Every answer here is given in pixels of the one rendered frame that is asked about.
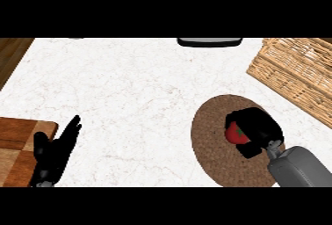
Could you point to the round brown woven placemat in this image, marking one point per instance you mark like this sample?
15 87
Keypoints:
216 146

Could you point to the red tomato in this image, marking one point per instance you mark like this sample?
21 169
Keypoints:
237 133

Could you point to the black and grey appliance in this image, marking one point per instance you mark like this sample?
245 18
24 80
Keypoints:
210 42

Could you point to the wicker basket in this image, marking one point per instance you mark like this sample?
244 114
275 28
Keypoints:
299 73

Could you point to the brown wooden cutting board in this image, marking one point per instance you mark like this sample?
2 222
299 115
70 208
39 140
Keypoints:
20 149

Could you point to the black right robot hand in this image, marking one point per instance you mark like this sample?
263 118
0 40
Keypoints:
259 124

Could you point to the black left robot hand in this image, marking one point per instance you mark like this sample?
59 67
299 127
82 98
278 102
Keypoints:
54 152

